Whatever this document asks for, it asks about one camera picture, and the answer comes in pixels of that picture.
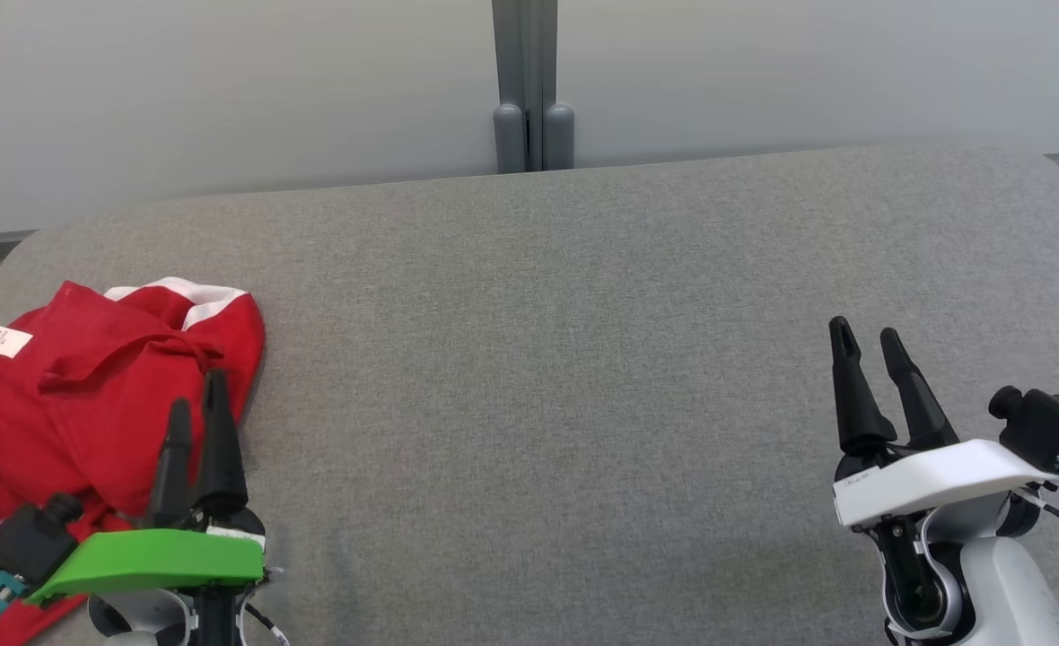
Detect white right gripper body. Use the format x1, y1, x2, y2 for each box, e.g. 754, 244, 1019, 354
833, 440, 1059, 530

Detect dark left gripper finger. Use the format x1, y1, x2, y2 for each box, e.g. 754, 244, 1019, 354
148, 397, 194, 528
193, 368, 249, 517

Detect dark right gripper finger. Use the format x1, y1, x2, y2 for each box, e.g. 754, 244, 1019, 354
828, 316, 898, 454
880, 327, 959, 450

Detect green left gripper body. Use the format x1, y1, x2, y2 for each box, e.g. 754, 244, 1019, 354
27, 507, 270, 607

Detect red shorts with white stripes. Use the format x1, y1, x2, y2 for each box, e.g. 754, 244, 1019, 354
0, 276, 267, 535

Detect grey door frame post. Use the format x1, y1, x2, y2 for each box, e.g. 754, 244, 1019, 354
491, 0, 576, 174

